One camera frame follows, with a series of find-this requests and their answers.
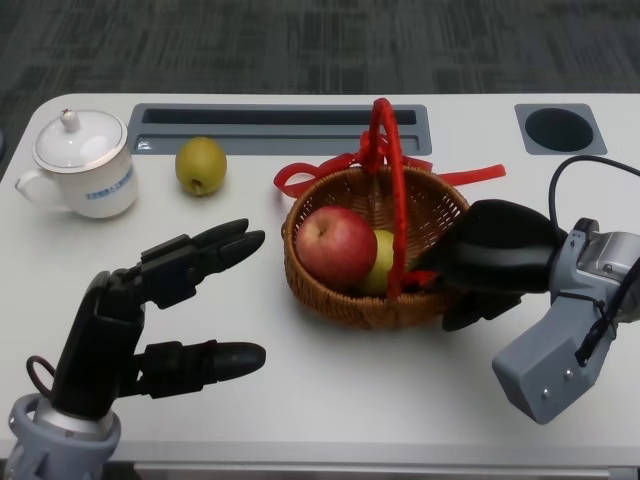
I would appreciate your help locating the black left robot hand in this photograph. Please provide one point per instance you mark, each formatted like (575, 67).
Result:
(100, 340)

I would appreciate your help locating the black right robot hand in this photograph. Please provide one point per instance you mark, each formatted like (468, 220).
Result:
(500, 250)

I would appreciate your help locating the red apple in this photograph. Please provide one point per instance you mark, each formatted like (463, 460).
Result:
(335, 245)

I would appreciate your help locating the red ribbon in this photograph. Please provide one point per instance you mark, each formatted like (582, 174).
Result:
(475, 175)

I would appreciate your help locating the green pear without stem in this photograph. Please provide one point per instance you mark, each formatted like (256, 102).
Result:
(381, 270)

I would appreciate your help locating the grey recessed cup holder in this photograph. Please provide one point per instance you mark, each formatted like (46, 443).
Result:
(560, 129)

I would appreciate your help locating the white ceramic mug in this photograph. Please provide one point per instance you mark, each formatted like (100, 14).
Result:
(110, 192)

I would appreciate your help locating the white mug lid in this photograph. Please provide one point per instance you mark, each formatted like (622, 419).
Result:
(80, 140)

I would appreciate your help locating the green pear with stem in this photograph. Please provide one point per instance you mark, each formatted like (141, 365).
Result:
(200, 162)

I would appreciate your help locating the grey recessed pen tray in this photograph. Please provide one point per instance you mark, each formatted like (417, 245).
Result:
(275, 131)

